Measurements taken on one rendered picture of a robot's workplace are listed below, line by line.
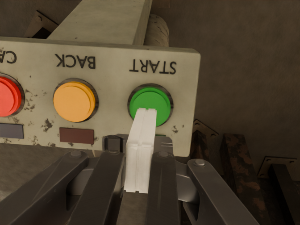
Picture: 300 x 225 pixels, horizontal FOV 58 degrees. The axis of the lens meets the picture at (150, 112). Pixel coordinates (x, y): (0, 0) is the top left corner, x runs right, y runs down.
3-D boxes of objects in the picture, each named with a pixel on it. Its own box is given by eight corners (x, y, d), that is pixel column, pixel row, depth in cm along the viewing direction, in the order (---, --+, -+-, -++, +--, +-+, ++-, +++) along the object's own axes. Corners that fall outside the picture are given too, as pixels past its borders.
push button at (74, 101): (97, 118, 28) (93, 124, 27) (60, 115, 29) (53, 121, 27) (97, 81, 27) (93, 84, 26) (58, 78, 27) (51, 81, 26)
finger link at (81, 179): (120, 199, 14) (61, 194, 14) (131, 154, 18) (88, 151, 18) (121, 173, 13) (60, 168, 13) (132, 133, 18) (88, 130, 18)
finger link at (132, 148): (136, 193, 15) (123, 192, 15) (145, 143, 22) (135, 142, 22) (139, 145, 14) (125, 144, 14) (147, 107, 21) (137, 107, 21)
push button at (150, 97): (168, 123, 28) (168, 130, 27) (130, 120, 28) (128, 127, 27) (171, 85, 27) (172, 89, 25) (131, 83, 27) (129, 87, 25)
